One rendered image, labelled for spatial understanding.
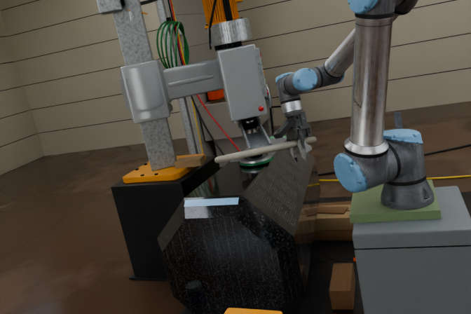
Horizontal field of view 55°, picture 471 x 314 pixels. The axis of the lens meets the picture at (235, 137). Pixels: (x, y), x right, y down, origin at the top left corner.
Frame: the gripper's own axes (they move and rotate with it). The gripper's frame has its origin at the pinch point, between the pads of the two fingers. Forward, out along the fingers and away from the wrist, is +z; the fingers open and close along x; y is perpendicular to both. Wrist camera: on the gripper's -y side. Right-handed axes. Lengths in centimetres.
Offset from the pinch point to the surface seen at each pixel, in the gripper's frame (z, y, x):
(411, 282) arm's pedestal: 49, 3, -42
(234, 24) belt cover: -79, 20, 55
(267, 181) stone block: 12, 23, 60
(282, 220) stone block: 31, 12, 38
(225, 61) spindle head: -61, 15, 65
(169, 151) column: -19, 9, 155
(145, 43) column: -95, 0, 138
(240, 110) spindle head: -32, 22, 70
